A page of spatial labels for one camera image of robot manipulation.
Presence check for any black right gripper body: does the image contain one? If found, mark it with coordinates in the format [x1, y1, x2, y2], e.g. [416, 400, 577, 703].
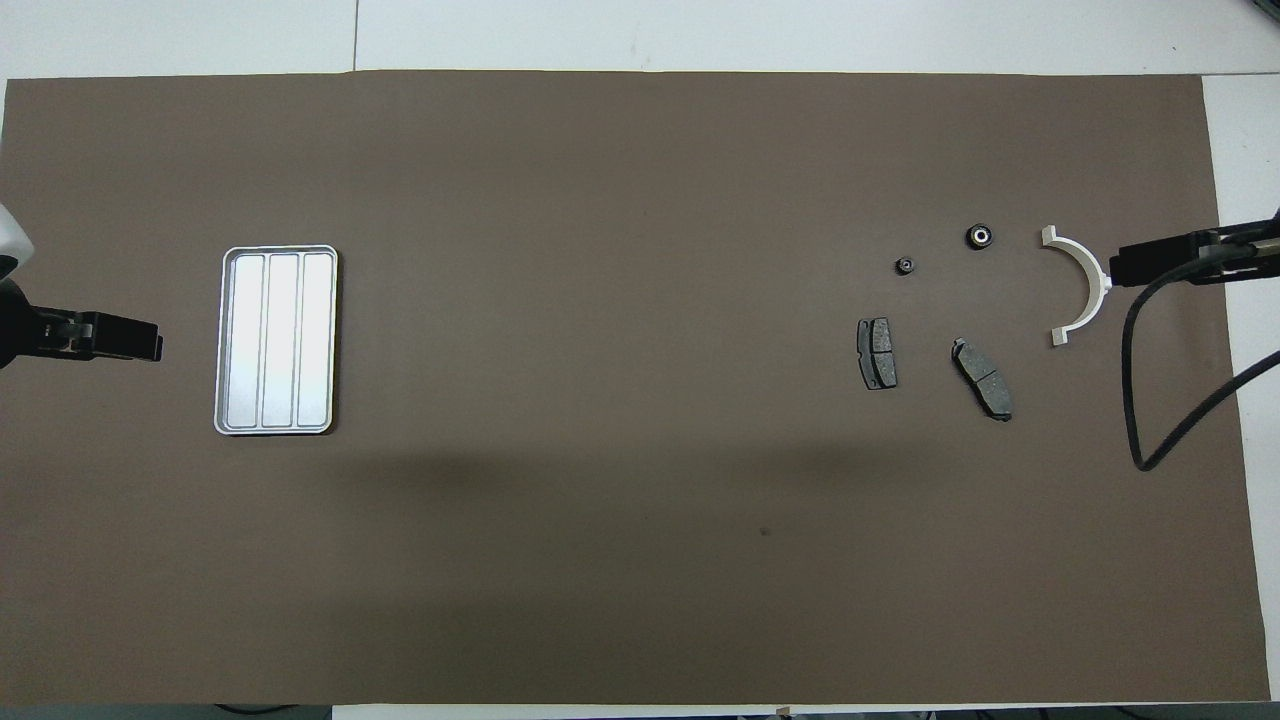
[1190, 210, 1280, 287]

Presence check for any brown table mat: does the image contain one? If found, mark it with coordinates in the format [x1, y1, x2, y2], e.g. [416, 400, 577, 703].
[0, 70, 1271, 706]

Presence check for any silver metal tray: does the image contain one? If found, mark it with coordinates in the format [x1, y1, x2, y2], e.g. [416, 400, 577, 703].
[213, 245, 340, 437]

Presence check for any dark grey brake pad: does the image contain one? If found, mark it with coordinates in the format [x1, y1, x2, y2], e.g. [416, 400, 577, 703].
[856, 317, 899, 392]
[950, 337, 1015, 423]

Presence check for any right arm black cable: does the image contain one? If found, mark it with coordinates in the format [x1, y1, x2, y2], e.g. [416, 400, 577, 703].
[1122, 255, 1280, 474]

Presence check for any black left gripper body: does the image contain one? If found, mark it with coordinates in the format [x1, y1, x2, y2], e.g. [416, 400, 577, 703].
[0, 280, 96, 371]

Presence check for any white half-ring bracket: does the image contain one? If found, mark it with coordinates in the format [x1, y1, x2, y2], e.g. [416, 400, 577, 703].
[1040, 225, 1114, 349]

